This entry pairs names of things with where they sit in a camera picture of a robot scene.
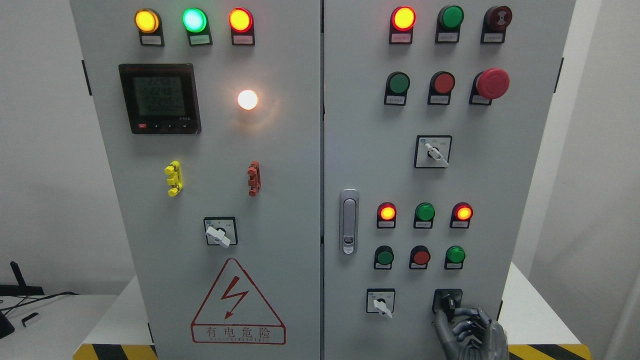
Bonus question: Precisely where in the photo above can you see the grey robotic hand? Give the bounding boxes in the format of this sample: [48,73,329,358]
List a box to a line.
[433,307,510,360]

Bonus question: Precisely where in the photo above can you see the black rotary knob switch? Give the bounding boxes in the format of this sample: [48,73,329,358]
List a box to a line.
[432,288,463,322]

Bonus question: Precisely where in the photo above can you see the green indicator light lower right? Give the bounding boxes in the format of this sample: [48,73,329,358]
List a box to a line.
[443,245,466,271]

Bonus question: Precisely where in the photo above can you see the red push button lower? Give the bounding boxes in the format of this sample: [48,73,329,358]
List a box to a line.
[408,244,431,271]

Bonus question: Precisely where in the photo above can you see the red push button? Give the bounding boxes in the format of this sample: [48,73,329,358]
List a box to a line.
[427,71,456,106]
[408,244,431,271]

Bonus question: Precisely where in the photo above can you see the green push button lower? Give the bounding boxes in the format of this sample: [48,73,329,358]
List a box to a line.
[374,244,394,271]

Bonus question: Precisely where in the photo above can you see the green push button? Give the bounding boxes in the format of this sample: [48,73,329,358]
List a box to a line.
[374,244,394,271]
[384,71,410,106]

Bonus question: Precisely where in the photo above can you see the red indicator light middle right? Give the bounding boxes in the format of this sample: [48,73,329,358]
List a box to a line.
[449,202,474,229]

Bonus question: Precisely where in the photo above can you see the green indicator light middle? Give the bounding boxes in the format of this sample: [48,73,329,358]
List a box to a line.
[413,202,435,229]

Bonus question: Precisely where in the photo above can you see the red indicator light middle left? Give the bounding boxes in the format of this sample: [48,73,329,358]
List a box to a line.
[375,202,397,229]

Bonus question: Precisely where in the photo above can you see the red high voltage warning sticker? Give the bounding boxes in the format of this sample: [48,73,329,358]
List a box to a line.
[190,258,286,346]

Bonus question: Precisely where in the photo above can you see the red emergency stop button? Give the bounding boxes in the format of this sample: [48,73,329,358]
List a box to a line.
[468,67,510,106]

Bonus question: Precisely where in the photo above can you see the red push button upper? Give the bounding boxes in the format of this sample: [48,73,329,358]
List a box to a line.
[427,71,456,106]

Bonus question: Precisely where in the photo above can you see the grey electrical control cabinet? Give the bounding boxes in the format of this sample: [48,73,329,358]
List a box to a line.
[70,0,575,360]

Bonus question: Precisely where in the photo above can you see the green push button upper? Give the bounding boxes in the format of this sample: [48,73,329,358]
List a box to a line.
[384,71,410,106]

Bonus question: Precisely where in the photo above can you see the red terminal connector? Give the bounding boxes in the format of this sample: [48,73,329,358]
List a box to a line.
[247,161,262,198]

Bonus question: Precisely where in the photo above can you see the dark red buzzer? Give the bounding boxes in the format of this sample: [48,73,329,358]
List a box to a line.
[480,6,513,44]

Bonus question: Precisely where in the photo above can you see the green indicator light top right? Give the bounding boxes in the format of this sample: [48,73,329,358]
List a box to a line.
[435,5,465,44]

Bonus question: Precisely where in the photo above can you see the red indicator light top right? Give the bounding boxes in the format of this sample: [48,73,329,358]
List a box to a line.
[388,6,417,44]

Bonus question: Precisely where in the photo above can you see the white lit indicator lamp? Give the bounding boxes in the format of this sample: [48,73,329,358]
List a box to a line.
[237,89,259,111]

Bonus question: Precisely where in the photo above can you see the yellow terminal connector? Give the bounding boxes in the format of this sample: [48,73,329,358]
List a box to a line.
[164,161,184,198]

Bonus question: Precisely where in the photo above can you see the red indicator light left door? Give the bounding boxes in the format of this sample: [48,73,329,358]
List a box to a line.
[228,7,256,46]

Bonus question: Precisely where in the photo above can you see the black digital power meter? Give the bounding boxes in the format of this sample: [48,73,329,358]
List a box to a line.
[118,63,202,135]

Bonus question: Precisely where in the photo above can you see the green lit indicator light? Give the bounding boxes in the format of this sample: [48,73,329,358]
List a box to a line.
[182,7,213,47]

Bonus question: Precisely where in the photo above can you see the small black white adapter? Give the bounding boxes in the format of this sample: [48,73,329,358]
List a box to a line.
[21,312,41,328]

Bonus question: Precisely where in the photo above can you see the yellow indicator light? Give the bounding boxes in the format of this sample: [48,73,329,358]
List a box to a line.
[134,7,165,47]

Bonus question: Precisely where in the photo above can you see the black device with antenna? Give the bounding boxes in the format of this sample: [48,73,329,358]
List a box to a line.
[0,260,45,296]

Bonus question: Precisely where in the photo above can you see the black object at left edge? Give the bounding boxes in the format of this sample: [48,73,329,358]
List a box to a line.
[0,312,15,339]

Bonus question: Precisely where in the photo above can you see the lower white selector switch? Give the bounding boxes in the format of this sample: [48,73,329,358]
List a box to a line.
[366,288,396,319]

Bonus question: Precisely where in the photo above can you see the silver door latch handle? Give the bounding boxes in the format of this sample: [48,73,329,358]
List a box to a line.
[338,188,359,255]

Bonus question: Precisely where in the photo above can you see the upper right selector switch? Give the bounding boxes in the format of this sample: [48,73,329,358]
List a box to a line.
[413,135,453,169]

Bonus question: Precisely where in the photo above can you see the left door selector switch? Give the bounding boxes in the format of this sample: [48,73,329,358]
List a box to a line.
[203,216,238,249]

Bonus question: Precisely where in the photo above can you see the black cable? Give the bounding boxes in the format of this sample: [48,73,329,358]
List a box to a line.
[0,291,79,316]

